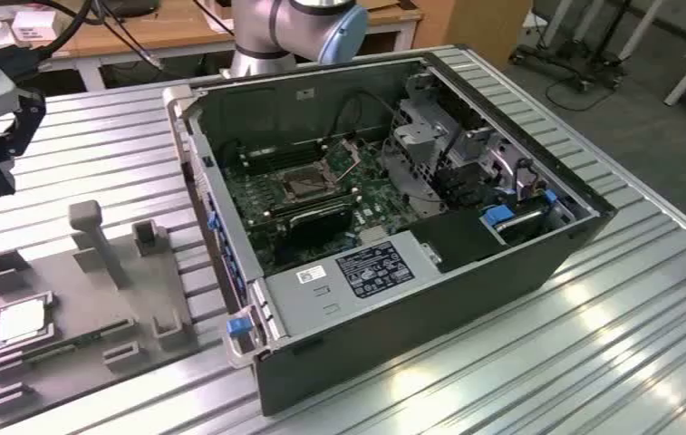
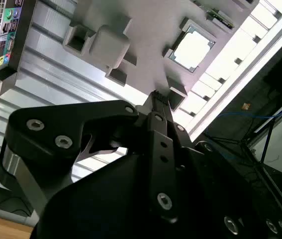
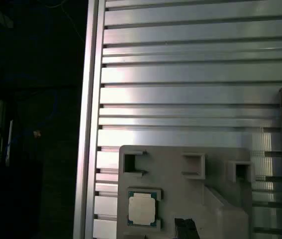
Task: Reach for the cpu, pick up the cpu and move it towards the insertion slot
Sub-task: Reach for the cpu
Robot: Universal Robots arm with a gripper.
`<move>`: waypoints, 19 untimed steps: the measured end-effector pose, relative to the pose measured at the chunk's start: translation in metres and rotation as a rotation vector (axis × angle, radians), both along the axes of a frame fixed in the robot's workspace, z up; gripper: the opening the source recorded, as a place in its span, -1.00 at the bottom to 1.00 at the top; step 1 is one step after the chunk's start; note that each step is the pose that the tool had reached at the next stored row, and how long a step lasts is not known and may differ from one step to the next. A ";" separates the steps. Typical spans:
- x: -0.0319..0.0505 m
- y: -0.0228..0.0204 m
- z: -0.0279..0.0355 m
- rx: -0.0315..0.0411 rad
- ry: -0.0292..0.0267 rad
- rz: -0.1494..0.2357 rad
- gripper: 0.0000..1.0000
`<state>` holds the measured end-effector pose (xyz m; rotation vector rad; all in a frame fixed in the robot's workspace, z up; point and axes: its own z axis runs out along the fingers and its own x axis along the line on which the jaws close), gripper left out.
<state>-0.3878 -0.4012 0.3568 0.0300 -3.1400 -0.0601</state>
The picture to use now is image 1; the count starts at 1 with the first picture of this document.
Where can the white cardboard box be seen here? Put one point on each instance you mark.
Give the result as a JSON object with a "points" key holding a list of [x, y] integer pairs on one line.
{"points": [[34, 25]]}

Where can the CPU socket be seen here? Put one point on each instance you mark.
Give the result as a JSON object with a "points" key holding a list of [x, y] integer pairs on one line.
{"points": [[304, 186]]}

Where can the wooden desk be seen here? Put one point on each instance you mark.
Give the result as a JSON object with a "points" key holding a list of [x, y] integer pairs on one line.
{"points": [[210, 31]]}

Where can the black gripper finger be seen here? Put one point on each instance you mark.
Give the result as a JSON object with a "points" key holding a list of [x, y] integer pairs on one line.
{"points": [[1, 176]]}

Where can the blue card retention clip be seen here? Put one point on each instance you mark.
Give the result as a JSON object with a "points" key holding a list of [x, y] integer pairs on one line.
{"points": [[212, 221]]}

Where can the silver CPU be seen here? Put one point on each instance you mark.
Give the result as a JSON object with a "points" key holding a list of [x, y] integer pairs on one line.
{"points": [[22, 321]]}

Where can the thin locking lever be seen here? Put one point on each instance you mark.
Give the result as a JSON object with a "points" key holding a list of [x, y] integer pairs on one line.
{"points": [[356, 167]]}

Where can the wooden cabinet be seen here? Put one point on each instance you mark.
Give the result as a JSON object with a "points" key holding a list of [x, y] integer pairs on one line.
{"points": [[488, 27]]}

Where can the grey metal drive cage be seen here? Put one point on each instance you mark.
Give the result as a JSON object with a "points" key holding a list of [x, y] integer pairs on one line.
{"points": [[418, 136]]}

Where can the blue case latch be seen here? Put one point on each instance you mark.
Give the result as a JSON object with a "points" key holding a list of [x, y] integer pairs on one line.
{"points": [[238, 328]]}

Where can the black plastic air shroud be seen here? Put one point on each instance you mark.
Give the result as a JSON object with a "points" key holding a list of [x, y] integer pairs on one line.
{"points": [[457, 240]]}

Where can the small blue clip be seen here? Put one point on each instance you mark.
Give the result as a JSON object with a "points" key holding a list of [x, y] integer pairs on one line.
{"points": [[548, 197]]}

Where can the black open PC case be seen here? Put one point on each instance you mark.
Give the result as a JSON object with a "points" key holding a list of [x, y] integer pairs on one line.
{"points": [[409, 353]]}

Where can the black graphics card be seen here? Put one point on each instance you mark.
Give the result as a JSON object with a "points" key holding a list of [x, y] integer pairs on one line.
{"points": [[318, 231]]}

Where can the green RAM stick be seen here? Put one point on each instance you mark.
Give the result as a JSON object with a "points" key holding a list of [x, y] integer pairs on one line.
{"points": [[56, 351]]}

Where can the grey power supply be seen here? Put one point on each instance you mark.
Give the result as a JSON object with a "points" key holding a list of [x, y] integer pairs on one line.
{"points": [[306, 303]]}

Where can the hard disk in blue carrier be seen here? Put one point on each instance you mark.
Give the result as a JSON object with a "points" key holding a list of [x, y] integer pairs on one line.
{"points": [[496, 216]]}

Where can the grey parts rack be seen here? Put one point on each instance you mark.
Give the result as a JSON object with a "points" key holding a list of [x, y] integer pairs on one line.
{"points": [[89, 294]]}

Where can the green motherboard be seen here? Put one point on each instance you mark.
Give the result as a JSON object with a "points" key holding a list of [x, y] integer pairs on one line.
{"points": [[373, 199]]}

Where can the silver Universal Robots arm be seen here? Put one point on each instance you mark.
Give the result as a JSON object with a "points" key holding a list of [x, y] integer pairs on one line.
{"points": [[270, 22]]}

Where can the black wheeled stand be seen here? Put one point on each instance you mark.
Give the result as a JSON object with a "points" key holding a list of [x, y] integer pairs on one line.
{"points": [[591, 68]]}

